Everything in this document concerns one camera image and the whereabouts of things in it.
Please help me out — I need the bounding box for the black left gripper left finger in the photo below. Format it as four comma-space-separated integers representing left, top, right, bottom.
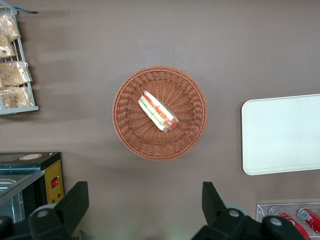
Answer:
0, 181, 90, 240

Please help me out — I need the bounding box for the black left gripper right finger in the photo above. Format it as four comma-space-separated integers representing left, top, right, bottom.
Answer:
191, 181, 307, 240

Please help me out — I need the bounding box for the white plastic tray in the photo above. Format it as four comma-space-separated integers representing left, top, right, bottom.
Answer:
241, 93, 320, 176

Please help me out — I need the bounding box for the black food warmer cabinet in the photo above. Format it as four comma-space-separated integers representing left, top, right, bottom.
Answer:
0, 151, 65, 225

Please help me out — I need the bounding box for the clear acrylic can holder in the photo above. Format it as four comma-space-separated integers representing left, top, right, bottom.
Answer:
255, 202, 320, 240

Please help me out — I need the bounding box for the red cola can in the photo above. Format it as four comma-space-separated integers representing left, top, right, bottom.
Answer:
267, 205, 312, 240
296, 207, 320, 237

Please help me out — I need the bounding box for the brown wicker basket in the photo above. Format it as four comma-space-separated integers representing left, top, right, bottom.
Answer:
111, 65, 209, 161

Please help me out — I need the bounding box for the wrapped sandwich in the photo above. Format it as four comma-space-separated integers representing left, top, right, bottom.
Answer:
138, 90, 180, 133

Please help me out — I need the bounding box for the bagged bread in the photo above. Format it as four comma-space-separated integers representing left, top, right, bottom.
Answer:
0, 13, 21, 42
0, 86, 33, 110
0, 34, 17, 59
0, 61, 33, 88

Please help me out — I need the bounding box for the blue tape strip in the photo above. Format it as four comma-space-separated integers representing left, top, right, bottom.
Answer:
16, 6, 39, 15

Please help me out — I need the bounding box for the grey wire rack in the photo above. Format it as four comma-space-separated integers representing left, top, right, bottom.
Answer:
0, 6, 40, 116

